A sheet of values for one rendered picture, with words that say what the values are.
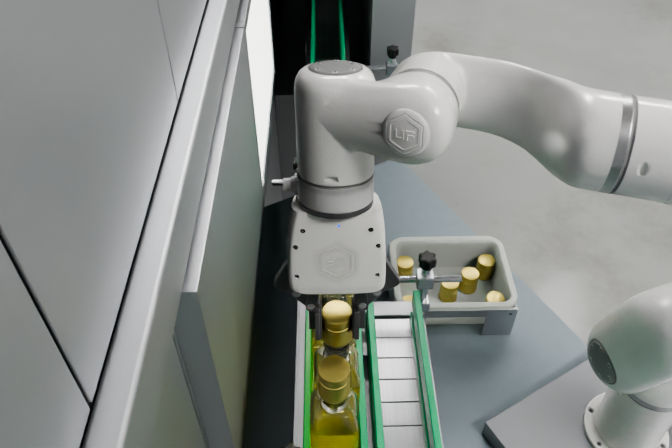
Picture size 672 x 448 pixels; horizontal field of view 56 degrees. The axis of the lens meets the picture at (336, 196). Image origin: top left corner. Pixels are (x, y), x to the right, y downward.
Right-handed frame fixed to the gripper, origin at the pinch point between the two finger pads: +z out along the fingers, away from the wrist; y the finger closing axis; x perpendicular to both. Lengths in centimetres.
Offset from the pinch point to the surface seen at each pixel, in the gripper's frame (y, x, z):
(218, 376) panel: -12.3, -7.3, 1.3
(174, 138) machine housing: -14.8, -1.6, -22.6
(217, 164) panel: -12.4, 5.2, -16.7
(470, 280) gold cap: 26, 42, 26
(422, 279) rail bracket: 14.2, 26.5, 14.2
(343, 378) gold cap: 0.5, -6.4, 2.8
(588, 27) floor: 150, 303, 42
